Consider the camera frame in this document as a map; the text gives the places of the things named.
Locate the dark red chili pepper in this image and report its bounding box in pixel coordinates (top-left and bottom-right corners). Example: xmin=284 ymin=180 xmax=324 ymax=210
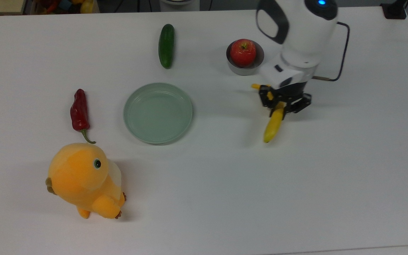
xmin=70 ymin=89 xmax=97 ymax=145

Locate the yellow banana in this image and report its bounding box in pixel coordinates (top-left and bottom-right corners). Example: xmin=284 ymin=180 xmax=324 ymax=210
xmin=252 ymin=84 xmax=286 ymax=144

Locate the pale green plastic plate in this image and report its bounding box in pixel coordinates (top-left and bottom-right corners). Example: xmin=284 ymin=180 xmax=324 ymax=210
xmin=123 ymin=83 xmax=193 ymax=145

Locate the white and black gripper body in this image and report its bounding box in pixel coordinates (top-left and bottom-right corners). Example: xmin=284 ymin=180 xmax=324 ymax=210
xmin=259 ymin=54 xmax=315 ymax=98

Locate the small metal bowl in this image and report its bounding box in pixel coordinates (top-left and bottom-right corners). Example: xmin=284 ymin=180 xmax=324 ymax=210
xmin=226 ymin=40 xmax=265 ymax=76

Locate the orange plush toy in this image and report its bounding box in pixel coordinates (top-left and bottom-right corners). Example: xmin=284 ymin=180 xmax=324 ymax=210
xmin=45 ymin=143 xmax=127 ymax=220

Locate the red apple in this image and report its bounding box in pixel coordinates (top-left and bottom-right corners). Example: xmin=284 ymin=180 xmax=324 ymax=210
xmin=230 ymin=39 xmax=257 ymax=68

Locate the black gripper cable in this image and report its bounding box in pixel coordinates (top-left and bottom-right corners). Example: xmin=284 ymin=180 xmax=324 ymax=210
xmin=312 ymin=22 xmax=351 ymax=82

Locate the box of colourful toys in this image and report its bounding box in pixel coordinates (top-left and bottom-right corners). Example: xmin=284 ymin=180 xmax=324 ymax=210
xmin=30 ymin=0 xmax=100 ymax=15

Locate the wooden board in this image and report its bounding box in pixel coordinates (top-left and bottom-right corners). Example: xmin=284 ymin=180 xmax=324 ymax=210
xmin=0 ymin=0 xmax=26 ymax=15

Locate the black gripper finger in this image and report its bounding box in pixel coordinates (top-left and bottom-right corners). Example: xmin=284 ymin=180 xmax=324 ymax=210
xmin=283 ymin=93 xmax=312 ymax=120
xmin=259 ymin=85 xmax=279 ymax=118

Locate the green cucumber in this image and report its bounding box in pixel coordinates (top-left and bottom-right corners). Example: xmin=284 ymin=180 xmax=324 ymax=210
xmin=158 ymin=24 xmax=175 ymax=69

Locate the black table clamp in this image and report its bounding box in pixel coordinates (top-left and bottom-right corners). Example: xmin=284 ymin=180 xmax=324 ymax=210
xmin=380 ymin=0 xmax=408 ymax=20

